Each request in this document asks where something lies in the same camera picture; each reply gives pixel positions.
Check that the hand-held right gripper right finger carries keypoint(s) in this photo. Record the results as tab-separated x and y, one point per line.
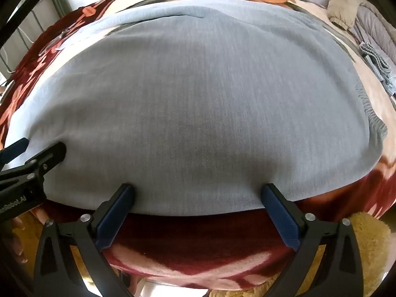
281	219

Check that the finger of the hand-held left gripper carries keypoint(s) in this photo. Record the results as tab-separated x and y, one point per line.
17	148
54	153

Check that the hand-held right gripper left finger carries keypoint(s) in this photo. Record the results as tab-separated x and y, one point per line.
114	219

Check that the grey pants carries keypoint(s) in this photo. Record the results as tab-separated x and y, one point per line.
198	114

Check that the person's left hand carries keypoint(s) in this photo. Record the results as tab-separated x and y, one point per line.
19	244

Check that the red floral blanket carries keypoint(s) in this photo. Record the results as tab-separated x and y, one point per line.
191	247

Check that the yellow plush rug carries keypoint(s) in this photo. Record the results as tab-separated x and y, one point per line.
369	238

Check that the clear plastic hanger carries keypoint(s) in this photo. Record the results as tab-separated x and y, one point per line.
57	41

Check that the grey knitted cloth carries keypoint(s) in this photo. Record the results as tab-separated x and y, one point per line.
377	63

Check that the grey padded jacket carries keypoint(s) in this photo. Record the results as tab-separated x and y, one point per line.
376	27

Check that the beige jacket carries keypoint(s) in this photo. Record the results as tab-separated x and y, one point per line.
345	1

